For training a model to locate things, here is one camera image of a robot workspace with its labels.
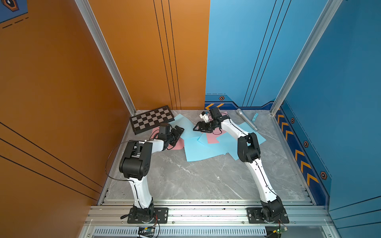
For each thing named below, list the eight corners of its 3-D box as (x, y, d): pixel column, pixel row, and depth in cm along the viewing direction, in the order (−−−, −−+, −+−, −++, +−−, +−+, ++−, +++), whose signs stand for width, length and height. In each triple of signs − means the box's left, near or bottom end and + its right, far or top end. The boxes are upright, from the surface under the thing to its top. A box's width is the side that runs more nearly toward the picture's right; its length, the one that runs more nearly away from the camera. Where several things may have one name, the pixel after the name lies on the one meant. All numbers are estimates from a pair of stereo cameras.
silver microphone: (255, 131, 110) (257, 128, 107) (236, 111, 123) (237, 109, 120) (258, 130, 111) (260, 127, 108) (239, 110, 124) (239, 107, 121)
